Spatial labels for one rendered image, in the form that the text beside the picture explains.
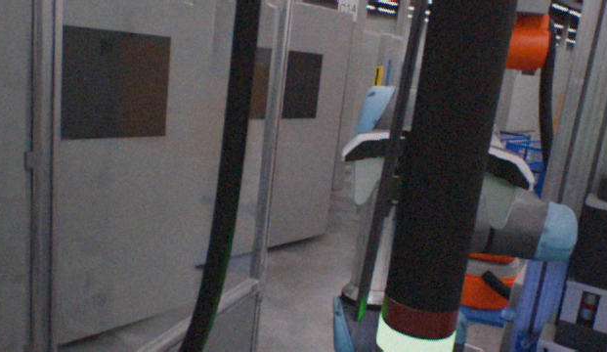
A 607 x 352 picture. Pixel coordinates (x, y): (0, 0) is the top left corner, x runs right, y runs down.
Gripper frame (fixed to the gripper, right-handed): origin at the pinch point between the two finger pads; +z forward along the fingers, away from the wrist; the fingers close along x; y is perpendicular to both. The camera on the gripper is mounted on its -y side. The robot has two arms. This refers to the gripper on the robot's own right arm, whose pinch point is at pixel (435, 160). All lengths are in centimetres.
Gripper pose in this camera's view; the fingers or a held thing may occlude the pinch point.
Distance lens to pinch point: 41.9
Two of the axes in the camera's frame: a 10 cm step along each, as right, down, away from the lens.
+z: -2.5, 1.9, -9.5
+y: -1.1, 9.7, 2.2
